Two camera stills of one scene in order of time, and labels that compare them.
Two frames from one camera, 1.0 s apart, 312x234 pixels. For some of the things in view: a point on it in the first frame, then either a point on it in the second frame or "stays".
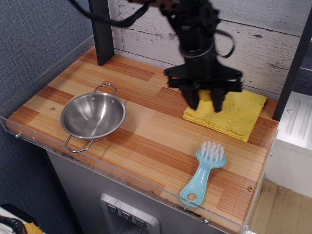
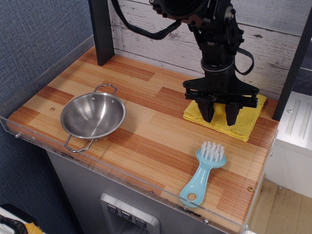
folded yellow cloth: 237,118 stays
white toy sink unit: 289,164 stays
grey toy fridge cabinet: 82,187 stays
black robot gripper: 203,73 → 219,82
